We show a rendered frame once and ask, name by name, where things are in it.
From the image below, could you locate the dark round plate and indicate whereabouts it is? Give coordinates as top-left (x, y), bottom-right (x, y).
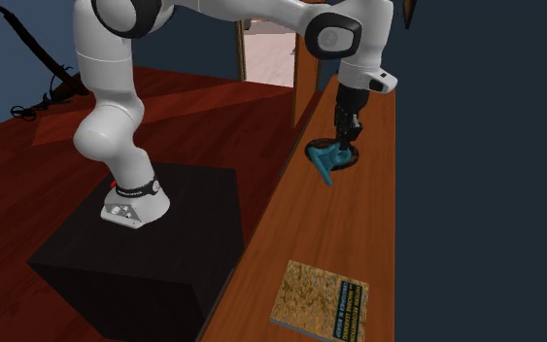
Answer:
top-left (303, 137), bottom-right (360, 171)

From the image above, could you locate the teal blue figure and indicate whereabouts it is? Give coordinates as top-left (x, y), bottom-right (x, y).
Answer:
top-left (307, 142), bottom-right (353, 187)

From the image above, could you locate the long brown wooden table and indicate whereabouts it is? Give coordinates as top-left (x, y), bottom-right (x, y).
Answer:
top-left (199, 74), bottom-right (397, 342)

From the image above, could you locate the brown patterned book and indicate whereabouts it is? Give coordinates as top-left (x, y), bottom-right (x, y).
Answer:
top-left (269, 258), bottom-right (370, 342)

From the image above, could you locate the black robot stand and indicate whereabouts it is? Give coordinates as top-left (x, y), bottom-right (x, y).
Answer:
top-left (26, 160), bottom-right (246, 342)

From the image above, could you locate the black pole with thin legs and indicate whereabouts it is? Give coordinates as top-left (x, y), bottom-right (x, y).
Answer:
top-left (0, 2), bottom-right (91, 122)

